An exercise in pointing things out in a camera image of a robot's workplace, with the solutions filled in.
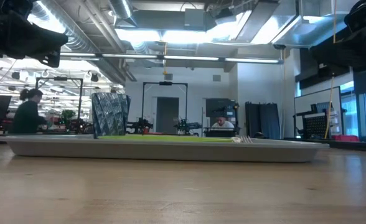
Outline grey plastic tray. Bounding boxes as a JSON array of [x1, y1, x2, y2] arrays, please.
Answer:
[[0, 133, 330, 163]]

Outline grey door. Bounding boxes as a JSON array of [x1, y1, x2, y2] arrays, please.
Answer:
[[156, 96, 180, 134]]

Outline red storage bins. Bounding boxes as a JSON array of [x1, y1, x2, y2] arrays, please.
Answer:
[[331, 134, 360, 142]]

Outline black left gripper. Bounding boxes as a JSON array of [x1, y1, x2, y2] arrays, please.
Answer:
[[0, 0, 69, 68]]

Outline long ceiling light bar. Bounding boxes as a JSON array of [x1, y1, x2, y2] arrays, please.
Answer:
[[60, 52, 280, 65]]

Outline dark wall screen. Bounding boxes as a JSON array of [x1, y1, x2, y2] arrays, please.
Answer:
[[205, 98, 237, 118]]

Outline dark patterned glass cup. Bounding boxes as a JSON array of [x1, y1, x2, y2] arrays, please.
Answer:
[[91, 92, 131, 139]]

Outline black stand frame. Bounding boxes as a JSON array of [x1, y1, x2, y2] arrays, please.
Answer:
[[141, 81, 189, 134], [35, 77, 84, 125]]

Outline green leafy plant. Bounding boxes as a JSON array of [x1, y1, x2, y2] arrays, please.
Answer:
[[60, 109, 77, 122]]

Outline dark curtain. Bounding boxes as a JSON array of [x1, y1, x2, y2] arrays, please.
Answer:
[[245, 101, 282, 140]]

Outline person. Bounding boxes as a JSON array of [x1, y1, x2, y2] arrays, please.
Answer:
[[10, 88, 49, 134], [212, 116, 235, 130]]

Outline black perforated rack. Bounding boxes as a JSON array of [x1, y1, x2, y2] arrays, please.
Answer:
[[293, 102, 347, 140]]

